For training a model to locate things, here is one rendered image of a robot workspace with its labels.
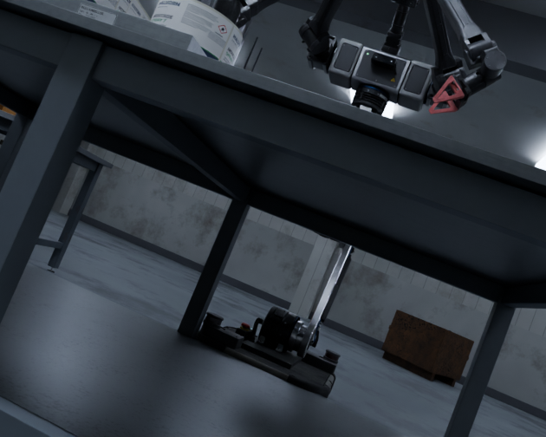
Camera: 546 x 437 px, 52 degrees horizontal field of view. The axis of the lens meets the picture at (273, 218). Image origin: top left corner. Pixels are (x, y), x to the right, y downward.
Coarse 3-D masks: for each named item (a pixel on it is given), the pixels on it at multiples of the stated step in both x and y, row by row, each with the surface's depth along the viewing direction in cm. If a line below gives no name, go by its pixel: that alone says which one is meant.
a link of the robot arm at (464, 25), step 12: (444, 0) 169; (456, 0) 167; (444, 12) 173; (456, 12) 165; (456, 24) 164; (468, 24) 162; (468, 36) 160; (480, 36) 160; (468, 48) 158; (480, 48) 157
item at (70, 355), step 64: (64, 64) 91; (128, 64) 90; (64, 128) 90; (256, 128) 85; (320, 128) 83; (0, 192) 90; (256, 192) 208; (448, 192) 79; (512, 192) 77; (0, 256) 88; (384, 256) 196; (0, 320) 92; (64, 320) 154; (128, 320) 189; (192, 320) 203; (0, 384) 94; (64, 384) 106; (128, 384) 122; (192, 384) 142; (256, 384) 171
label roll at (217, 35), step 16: (160, 0) 121; (176, 0) 117; (192, 0) 116; (160, 16) 118; (176, 16) 116; (192, 16) 116; (208, 16) 117; (224, 16) 118; (192, 32) 116; (208, 32) 117; (224, 32) 119; (240, 32) 123; (208, 48) 117; (224, 48) 120
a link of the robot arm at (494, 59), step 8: (496, 48) 150; (464, 56) 162; (480, 56) 155; (488, 56) 150; (496, 56) 149; (504, 56) 149; (472, 64) 158; (480, 64) 160; (488, 64) 149; (496, 64) 149; (504, 64) 149; (488, 72) 151; (496, 72) 150
